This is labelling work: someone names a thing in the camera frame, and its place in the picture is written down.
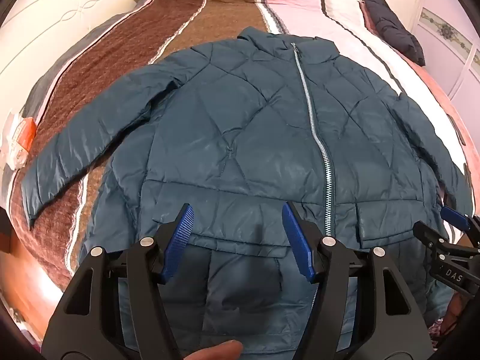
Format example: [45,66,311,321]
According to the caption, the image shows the teal quilted puffer jacket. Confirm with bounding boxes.
[20,26,474,360]

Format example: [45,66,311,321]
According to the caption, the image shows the wooden bed frame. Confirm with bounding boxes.
[8,229,67,343]

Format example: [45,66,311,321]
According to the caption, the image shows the black puffer jacket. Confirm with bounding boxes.
[363,0,426,66]

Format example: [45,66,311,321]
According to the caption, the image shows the brown pink striped blanket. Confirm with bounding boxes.
[0,0,474,302]

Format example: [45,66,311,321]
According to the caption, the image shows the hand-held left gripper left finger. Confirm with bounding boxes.
[40,203,195,360]

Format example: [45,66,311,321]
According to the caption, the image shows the person's left hand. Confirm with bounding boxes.
[184,339,244,360]

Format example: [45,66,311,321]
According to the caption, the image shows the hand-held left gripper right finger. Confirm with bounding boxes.
[281,200,433,360]

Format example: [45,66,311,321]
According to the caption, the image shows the wardrobe with floral panels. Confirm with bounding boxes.
[407,0,480,128]

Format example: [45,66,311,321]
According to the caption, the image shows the white orange plastic bag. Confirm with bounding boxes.
[0,108,38,170]

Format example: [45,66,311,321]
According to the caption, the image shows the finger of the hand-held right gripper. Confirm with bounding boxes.
[412,220,452,251]
[440,205,480,233]

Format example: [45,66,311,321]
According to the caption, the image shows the white embossed panel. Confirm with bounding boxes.
[0,0,151,94]

